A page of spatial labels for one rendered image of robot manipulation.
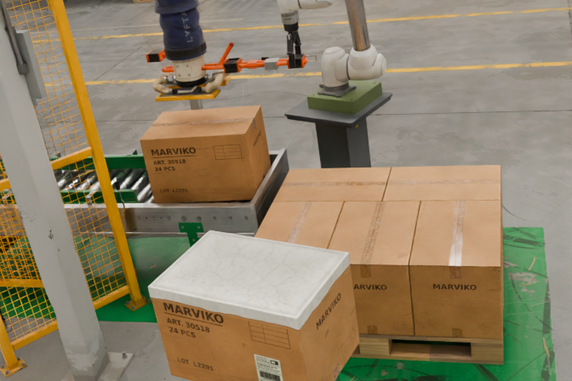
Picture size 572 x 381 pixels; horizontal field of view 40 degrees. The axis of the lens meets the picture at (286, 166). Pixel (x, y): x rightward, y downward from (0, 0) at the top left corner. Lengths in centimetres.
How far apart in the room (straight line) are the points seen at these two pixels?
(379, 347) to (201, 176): 133
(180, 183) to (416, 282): 148
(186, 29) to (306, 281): 186
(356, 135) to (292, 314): 250
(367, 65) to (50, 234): 207
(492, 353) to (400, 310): 46
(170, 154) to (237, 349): 177
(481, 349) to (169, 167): 188
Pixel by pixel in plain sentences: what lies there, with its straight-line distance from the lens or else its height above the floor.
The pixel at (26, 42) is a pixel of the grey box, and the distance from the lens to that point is 351.
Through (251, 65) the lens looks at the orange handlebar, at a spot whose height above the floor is 127.
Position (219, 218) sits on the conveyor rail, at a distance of 421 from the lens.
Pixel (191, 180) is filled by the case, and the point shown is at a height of 69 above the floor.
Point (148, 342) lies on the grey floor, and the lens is 431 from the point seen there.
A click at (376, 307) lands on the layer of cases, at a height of 30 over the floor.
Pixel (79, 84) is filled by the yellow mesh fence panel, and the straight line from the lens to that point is 405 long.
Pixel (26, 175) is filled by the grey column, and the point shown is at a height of 118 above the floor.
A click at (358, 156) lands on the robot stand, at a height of 41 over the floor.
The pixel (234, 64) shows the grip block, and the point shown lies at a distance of 412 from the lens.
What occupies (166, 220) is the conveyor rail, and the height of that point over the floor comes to 51.
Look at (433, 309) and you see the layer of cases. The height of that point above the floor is 30.
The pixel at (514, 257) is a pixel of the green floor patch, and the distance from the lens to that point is 459.
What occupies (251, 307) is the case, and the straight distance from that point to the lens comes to 258.
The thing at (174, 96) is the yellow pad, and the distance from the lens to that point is 420.
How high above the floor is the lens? 249
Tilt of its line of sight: 25 degrees down
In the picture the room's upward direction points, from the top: 9 degrees counter-clockwise
